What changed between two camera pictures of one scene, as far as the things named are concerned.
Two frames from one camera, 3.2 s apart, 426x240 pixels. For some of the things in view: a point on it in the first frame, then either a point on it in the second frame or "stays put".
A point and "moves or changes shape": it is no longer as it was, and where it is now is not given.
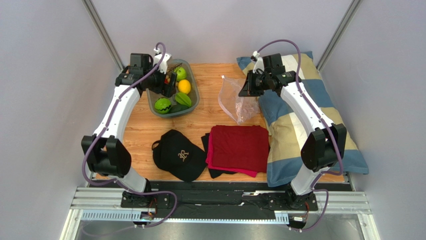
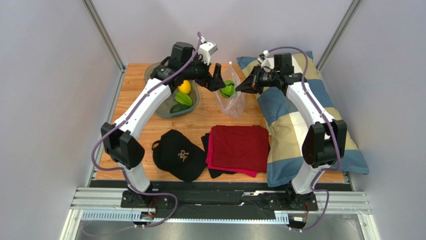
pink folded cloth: (209, 162) stays put
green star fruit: (182, 98) stays put
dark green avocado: (177, 108) stays put
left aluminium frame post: (102, 33) stays put
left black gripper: (169, 90) -> (212, 83)
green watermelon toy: (162, 105) moves or changes shape
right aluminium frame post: (339, 35) stays put
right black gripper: (246, 84) stays put
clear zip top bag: (241, 108) moves or changes shape
